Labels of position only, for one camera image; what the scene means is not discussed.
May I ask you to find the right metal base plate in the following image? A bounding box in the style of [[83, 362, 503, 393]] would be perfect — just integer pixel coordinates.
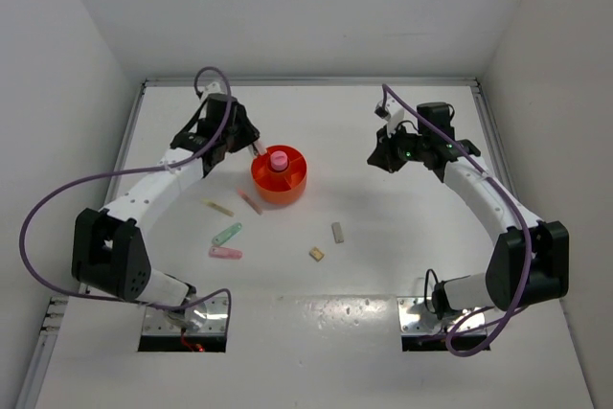
[[397, 296, 488, 338]]

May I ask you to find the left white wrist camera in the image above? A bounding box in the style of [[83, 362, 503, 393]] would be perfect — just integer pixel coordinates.
[[197, 81, 223, 101]]

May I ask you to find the pink thin pencil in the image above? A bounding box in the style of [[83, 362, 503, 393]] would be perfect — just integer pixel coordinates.
[[237, 189, 263, 216]]

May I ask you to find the pink highlighter pen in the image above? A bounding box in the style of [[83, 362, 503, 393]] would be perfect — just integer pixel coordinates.
[[209, 246, 243, 261]]

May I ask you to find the metal base plate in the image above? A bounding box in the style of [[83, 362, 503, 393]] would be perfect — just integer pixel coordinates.
[[142, 296, 230, 337], [397, 296, 488, 338]]

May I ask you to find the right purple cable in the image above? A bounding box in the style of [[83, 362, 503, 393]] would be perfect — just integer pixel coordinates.
[[381, 83, 534, 357]]

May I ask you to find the green highlighter pen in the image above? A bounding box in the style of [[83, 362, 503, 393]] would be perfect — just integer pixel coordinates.
[[212, 222, 242, 246]]

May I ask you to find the white black stapler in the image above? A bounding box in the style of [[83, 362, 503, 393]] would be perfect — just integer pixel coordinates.
[[251, 140, 267, 157]]

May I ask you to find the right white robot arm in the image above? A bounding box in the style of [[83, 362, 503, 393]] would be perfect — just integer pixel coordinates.
[[367, 102, 570, 318]]

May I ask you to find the yellow beige stick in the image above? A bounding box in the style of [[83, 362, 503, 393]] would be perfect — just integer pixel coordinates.
[[202, 199, 235, 217]]

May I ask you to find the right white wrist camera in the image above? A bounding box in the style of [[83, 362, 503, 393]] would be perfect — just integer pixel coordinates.
[[375, 100, 405, 137]]

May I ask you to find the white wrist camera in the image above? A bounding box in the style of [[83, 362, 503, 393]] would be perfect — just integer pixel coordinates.
[[375, 100, 405, 137], [197, 81, 223, 101]]

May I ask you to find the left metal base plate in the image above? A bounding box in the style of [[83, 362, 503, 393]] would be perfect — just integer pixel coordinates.
[[142, 296, 230, 337]]

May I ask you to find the orange round organizer container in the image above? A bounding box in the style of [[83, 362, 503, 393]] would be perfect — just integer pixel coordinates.
[[250, 145, 307, 206]]

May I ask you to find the grey eraser block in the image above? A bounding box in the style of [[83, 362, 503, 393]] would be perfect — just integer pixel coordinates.
[[331, 222, 344, 244]]

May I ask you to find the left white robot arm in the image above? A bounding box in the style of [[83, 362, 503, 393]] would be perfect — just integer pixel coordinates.
[[71, 93, 260, 308]]

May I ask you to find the pink glue bottle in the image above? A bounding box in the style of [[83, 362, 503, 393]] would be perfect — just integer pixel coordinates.
[[269, 150, 289, 172]]

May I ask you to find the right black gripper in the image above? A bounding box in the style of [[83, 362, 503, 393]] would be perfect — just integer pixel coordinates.
[[368, 121, 429, 174]]

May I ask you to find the small tan sharpener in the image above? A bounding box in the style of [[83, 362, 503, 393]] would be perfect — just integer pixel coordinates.
[[309, 247, 325, 261]]

